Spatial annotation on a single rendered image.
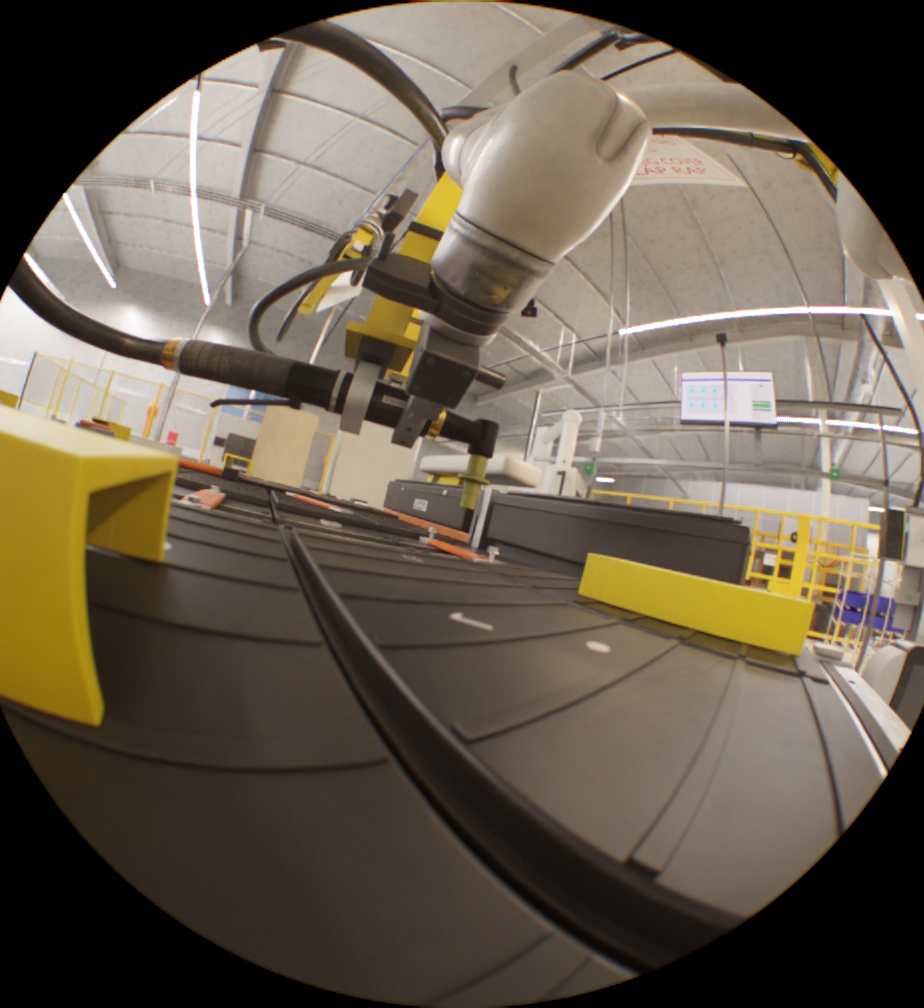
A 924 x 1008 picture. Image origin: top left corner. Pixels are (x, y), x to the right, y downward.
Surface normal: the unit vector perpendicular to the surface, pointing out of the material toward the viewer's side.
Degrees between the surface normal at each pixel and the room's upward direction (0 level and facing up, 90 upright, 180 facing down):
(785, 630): 90
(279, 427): 90
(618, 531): 90
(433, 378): 150
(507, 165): 135
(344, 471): 90
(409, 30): 176
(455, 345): 60
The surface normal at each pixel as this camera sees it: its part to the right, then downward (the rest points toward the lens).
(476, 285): -0.03, 0.86
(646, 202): -0.19, 0.98
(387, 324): 0.36, 0.04
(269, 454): 0.58, 0.11
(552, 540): -0.78, -0.22
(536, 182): -0.25, 0.80
